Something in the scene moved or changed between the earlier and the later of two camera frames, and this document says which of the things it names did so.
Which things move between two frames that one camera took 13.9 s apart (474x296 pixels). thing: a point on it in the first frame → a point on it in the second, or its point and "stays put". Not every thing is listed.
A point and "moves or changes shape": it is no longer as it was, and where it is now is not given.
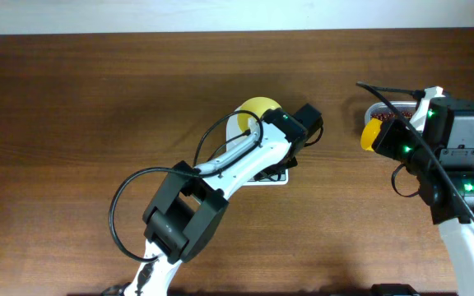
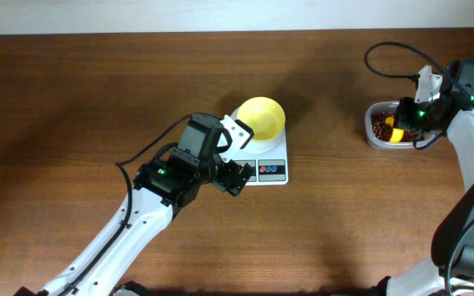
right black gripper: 381,142 → 404,119
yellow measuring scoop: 369,134 moves or changes shape
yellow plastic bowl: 257,105 stays put
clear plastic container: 383,111 stays put
